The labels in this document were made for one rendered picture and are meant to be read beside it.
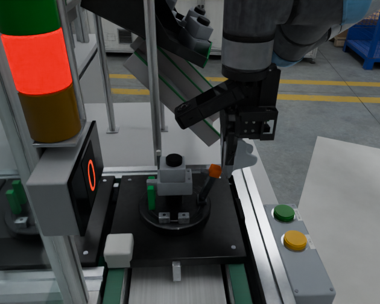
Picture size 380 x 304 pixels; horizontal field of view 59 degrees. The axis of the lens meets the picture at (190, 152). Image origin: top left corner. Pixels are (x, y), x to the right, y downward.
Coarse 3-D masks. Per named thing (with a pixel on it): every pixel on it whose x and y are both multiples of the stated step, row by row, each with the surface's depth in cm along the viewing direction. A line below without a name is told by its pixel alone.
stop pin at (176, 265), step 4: (176, 264) 56; (180, 264) 56; (176, 268) 56; (180, 268) 56; (176, 272) 56; (180, 272) 57; (176, 276) 57; (180, 276) 57; (176, 280) 58; (180, 280) 58
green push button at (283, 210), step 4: (280, 204) 67; (284, 204) 67; (276, 208) 66; (280, 208) 66; (284, 208) 66; (288, 208) 67; (292, 208) 67; (276, 212) 66; (280, 212) 66; (284, 212) 66; (288, 212) 66; (292, 212) 66; (276, 216) 65; (280, 216) 65; (284, 216) 65; (288, 216) 65; (292, 216) 65; (280, 220) 65; (284, 220) 65; (288, 220) 65
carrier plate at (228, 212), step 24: (120, 192) 71; (144, 192) 71; (216, 192) 71; (120, 216) 65; (216, 216) 65; (144, 240) 60; (168, 240) 60; (192, 240) 60; (216, 240) 60; (240, 240) 60; (144, 264) 57; (168, 264) 57; (192, 264) 57; (216, 264) 58
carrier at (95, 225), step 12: (108, 180) 74; (108, 192) 71; (96, 204) 68; (108, 204) 68; (96, 216) 65; (108, 216) 67; (96, 228) 62; (84, 240) 60; (96, 240) 60; (84, 252) 57; (96, 252) 57; (84, 264) 56; (96, 264) 56
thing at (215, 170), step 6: (210, 168) 61; (216, 168) 61; (204, 174) 61; (210, 174) 61; (216, 174) 61; (210, 180) 62; (204, 186) 63; (210, 186) 63; (204, 192) 63; (204, 198) 64
